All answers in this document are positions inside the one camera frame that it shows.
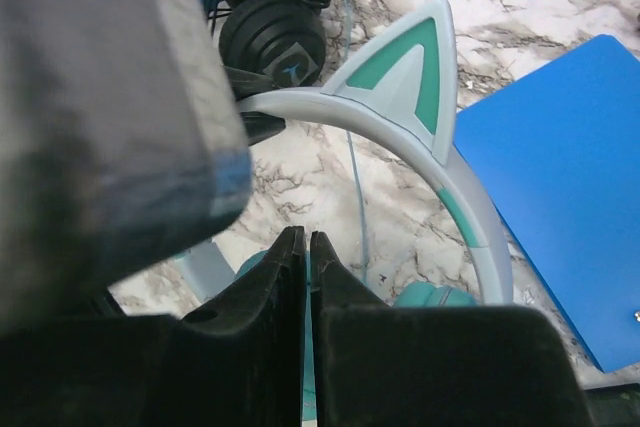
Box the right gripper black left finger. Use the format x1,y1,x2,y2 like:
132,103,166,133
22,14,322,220
1,227,306,426

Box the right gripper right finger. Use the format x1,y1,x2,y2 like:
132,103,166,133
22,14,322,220
310,232,592,426

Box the teal cat-ear headphones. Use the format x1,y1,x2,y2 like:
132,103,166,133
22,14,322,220
239,0,513,305

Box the black blue headphones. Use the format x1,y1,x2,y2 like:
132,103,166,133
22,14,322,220
192,0,332,148

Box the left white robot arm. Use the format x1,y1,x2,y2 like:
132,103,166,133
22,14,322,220
1,0,252,334

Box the blue notebook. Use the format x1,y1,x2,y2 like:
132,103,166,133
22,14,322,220
455,35,639,372

